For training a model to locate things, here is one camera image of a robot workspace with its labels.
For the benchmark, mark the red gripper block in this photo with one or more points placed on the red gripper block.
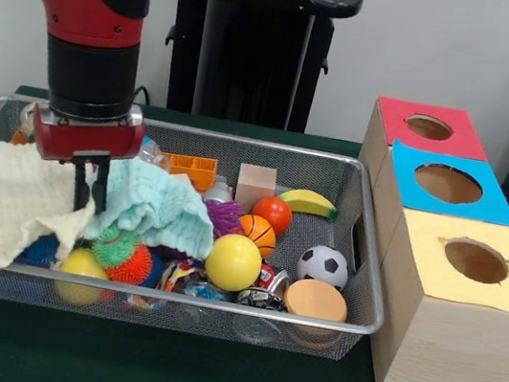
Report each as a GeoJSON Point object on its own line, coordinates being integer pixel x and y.
{"type": "Point", "coordinates": [88, 140]}

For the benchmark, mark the mint green knitted cloth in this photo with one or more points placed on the mint green knitted cloth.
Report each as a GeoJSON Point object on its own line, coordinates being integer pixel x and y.
{"type": "Point", "coordinates": [159, 210]}

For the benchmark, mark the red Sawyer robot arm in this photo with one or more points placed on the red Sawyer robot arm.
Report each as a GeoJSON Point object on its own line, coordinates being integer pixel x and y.
{"type": "Point", "coordinates": [91, 29]}

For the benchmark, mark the shallow metal mesh bin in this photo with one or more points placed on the shallow metal mesh bin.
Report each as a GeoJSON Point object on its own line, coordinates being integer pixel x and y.
{"type": "Point", "coordinates": [314, 239]}

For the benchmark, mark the wooden box with three holes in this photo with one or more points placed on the wooden box with three holes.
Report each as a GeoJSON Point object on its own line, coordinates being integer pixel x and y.
{"type": "Point", "coordinates": [451, 358]}

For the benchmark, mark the orange toy brick plate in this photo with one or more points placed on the orange toy brick plate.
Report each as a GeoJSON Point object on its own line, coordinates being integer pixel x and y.
{"type": "Point", "coordinates": [195, 167]}

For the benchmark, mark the smooth yellow ball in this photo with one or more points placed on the smooth yellow ball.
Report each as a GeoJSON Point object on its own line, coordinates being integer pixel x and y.
{"type": "Point", "coordinates": [233, 263]}

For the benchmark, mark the plain wooden cube block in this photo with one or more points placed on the plain wooden cube block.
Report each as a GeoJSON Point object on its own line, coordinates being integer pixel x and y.
{"type": "Point", "coordinates": [255, 186]}

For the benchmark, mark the small orange basketball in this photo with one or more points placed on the small orange basketball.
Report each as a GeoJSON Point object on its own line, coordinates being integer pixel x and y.
{"type": "Point", "coordinates": [255, 233]}

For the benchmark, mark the smooth orange-red ball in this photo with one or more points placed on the smooth orange-red ball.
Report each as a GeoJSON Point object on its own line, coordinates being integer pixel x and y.
{"type": "Point", "coordinates": [272, 214]}

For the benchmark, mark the dark green table cloth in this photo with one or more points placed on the dark green table cloth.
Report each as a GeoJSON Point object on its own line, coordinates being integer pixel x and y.
{"type": "Point", "coordinates": [158, 369]}

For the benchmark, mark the yellow toy banana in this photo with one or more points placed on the yellow toy banana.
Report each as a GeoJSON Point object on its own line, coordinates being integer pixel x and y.
{"type": "Point", "coordinates": [308, 203]}

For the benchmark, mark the small soccer ball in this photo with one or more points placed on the small soccer ball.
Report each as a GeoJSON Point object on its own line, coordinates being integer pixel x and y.
{"type": "Point", "coordinates": [322, 266]}

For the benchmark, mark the round container with orange lid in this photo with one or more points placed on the round container with orange lid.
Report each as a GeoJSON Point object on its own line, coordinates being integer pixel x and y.
{"type": "Point", "coordinates": [317, 300]}

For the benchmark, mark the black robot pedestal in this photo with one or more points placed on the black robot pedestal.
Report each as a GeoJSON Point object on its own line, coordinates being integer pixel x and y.
{"type": "Point", "coordinates": [256, 55]}

